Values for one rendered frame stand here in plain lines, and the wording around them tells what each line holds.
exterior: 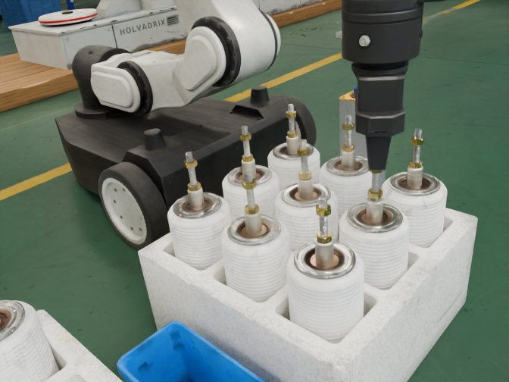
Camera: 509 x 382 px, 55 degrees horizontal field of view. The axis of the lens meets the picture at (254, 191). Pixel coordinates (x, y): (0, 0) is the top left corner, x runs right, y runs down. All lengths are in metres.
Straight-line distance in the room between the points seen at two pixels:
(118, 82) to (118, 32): 1.50
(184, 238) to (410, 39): 0.41
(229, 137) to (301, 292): 0.64
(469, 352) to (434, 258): 0.19
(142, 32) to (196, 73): 1.85
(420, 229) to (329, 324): 0.24
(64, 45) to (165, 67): 1.49
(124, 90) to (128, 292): 0.52
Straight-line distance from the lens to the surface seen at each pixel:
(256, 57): 1.03
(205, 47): 1.00
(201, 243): 0.73
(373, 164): 0.62
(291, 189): 0.76
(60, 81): 2.56
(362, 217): 0.69
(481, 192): 1.31
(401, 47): 0.56
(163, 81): 1.22
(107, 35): 2.76
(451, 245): 0.78
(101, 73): 1.37
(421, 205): 0.75
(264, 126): 1.23
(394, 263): 0.69
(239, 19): 1.03
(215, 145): 1.13
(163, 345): 0.75
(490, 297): 0.98
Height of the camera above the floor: 0.62
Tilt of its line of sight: 28 degrees down
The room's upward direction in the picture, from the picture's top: 6 degrees counter-clockwise
